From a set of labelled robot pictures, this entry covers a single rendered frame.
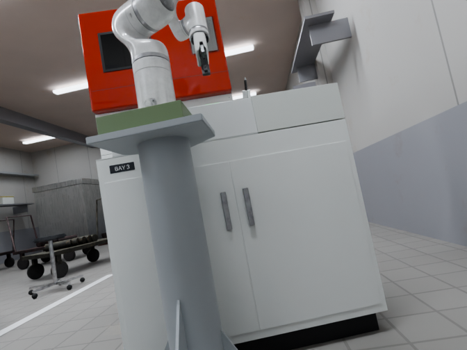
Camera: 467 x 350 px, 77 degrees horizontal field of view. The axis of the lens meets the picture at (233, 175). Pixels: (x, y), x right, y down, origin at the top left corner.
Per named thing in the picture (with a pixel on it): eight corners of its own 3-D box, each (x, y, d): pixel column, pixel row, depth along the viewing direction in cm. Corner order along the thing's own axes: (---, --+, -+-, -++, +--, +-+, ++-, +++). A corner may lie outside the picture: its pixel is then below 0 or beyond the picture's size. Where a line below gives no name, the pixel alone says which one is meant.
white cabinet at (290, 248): (162, 321, 163) (139, 176, 170) (329, 285, 170) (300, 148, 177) (127, 396, 100) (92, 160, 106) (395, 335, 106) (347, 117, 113)
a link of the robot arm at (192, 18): (183, 32, 122) (201, 21, 118) (178, 8, 126) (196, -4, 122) (194, 44, 129) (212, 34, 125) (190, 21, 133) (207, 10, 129)
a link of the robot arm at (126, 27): (149, 51, 87) (138, -21, 90) (111, 75, 97) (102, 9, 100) (178, 64, 98) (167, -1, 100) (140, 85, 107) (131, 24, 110)
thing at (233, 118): (119, 160, 118) (115, 127, 119) (254, 137, 122) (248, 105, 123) (111, 157, 108) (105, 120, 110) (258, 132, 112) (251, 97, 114)
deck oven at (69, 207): (112, 240, 967) (103, 180, 984) (91, 246, 846) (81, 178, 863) (67, 248, 980) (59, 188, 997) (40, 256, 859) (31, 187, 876)
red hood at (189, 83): (130, 139, 242) (119, 70, 247) (227, 123, 247) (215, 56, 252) (90, 112, 167) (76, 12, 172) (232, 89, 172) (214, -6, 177)
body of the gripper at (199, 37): (192, 47, 127) (196, 69, 124) (188, 29, 118) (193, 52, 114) (208, 44, 128) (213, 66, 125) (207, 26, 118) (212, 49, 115)
